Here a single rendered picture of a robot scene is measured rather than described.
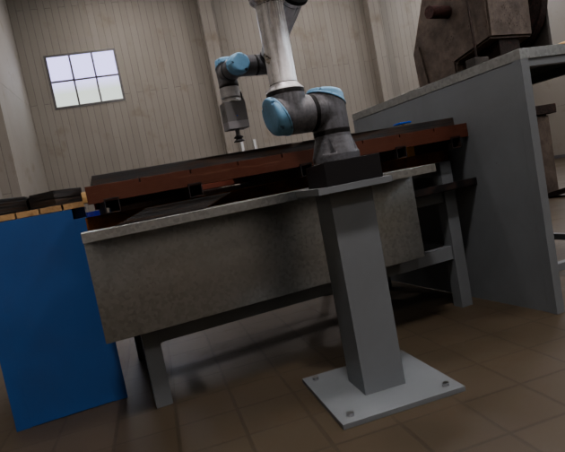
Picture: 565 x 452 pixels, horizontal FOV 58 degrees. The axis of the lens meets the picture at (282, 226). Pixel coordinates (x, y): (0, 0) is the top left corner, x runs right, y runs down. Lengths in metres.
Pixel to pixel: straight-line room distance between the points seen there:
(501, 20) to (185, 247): 5.11
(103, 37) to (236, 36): 2.96
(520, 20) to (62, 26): 9.33
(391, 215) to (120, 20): 10.96
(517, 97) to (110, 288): 1.68
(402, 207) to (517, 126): 0.55
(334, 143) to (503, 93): 0.93
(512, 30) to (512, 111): 4.23
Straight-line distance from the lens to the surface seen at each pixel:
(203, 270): 1.82
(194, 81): 12.29
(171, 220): 1.63
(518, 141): 2.25
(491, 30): 6.19
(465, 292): 2.49
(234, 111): 1.97
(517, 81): 2.23
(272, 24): 1.59
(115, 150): 12.00
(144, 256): 1.79
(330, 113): 1.58
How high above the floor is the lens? 0.72
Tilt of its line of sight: 5 degrees down
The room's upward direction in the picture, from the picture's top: 11 degrees counter-clockwise
